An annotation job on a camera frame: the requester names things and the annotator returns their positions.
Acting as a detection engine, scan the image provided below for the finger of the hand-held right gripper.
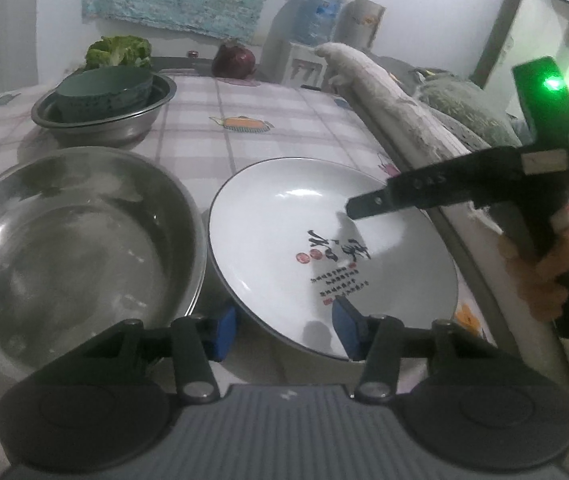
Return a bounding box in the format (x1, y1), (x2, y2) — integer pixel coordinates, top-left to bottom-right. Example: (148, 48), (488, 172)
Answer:
(346, 146), (521, 221)

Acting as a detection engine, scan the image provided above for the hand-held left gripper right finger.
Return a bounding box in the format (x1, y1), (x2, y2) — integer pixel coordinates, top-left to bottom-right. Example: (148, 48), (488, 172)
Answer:
(332, 295), (518, 403)

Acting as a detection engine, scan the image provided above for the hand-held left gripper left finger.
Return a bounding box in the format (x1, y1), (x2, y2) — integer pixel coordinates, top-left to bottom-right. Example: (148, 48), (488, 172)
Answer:
(57, 305), (238, 404)

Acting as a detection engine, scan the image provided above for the white plate with black print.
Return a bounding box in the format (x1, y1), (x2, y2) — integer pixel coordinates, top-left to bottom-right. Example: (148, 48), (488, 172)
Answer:
(207, 157), (460, 362)

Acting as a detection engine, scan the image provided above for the large steel bowl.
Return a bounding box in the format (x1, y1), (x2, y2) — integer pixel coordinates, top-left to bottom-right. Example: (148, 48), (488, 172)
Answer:
(0, 147), (208, 397)

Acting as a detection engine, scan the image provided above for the small steel bowl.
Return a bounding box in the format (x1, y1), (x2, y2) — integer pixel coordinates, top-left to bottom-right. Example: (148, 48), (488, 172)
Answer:
(31, 72), (178, 149)

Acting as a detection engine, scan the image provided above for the person's right hand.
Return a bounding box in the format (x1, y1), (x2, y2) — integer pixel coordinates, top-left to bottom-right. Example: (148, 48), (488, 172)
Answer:
(497, 219), (569, 322)

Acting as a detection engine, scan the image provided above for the grey patterned bedding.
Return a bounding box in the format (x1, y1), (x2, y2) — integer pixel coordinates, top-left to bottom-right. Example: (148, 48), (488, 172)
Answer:
(369, 50), (523, 153)

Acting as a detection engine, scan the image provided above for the white water dispenser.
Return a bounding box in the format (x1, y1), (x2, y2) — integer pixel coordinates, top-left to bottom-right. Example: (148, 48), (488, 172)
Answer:
(263, 10), (329, 88)

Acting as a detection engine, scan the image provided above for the rolled floral mat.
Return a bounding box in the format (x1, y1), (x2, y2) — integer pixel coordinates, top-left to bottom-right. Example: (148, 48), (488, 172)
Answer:
(336, 0), (386, 50)

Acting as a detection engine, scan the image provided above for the blue water bottle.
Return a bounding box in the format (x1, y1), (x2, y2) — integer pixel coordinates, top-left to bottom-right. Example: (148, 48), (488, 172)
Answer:
(299, 0), (343, 47)

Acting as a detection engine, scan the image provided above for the green leafy lettuce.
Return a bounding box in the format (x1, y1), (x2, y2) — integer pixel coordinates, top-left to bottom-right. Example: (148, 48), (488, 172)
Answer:
(83, 35), (154, 70)

